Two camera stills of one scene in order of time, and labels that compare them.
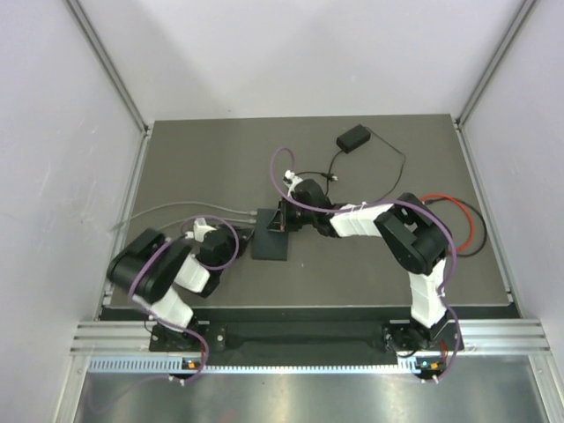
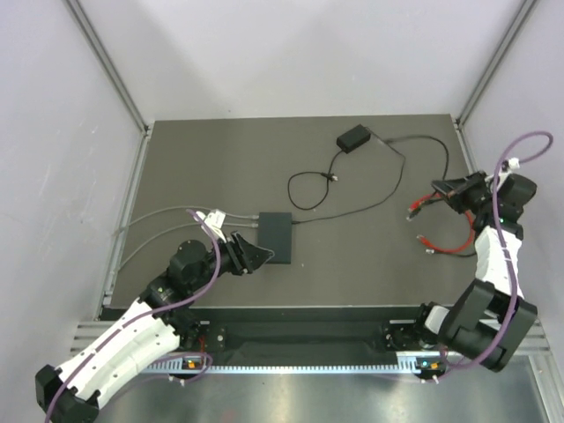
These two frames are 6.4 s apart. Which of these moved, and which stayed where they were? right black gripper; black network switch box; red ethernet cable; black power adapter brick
Moved: right black gripper
Stayed: black power adapter brick; red ethernet cable; black network switch box
